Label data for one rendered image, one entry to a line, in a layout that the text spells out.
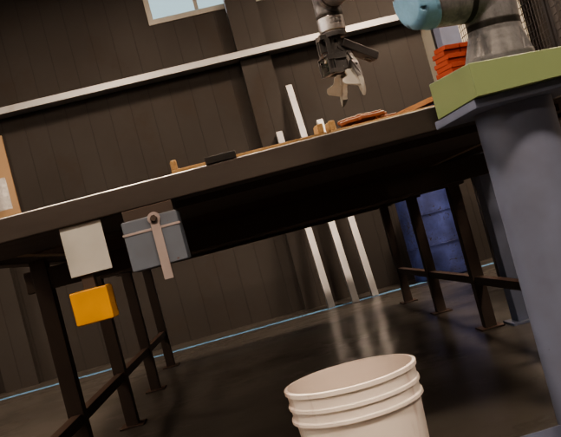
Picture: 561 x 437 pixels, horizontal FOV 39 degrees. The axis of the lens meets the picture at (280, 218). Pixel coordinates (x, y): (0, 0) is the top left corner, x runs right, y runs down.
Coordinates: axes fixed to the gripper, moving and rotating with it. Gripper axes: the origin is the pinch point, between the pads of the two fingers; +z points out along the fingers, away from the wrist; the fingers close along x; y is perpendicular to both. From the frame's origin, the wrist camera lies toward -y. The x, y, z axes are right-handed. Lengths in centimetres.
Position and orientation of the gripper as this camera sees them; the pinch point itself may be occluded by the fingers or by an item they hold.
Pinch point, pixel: (355, 101)
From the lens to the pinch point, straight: 226.2
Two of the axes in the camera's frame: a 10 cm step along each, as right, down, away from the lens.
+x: 3.0, -0.8, -9.5
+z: 2.3, 9.7, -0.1
